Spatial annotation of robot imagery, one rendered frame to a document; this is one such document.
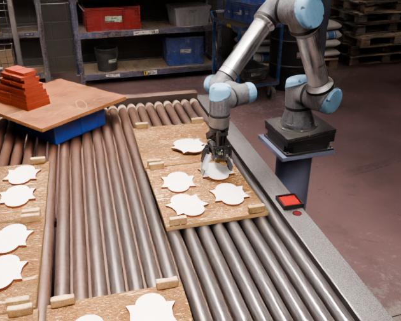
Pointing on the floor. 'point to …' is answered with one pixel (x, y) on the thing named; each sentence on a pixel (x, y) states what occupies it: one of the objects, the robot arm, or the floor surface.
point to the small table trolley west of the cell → (237, 42)
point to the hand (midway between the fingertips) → (216, 171)
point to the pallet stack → (374, 30)
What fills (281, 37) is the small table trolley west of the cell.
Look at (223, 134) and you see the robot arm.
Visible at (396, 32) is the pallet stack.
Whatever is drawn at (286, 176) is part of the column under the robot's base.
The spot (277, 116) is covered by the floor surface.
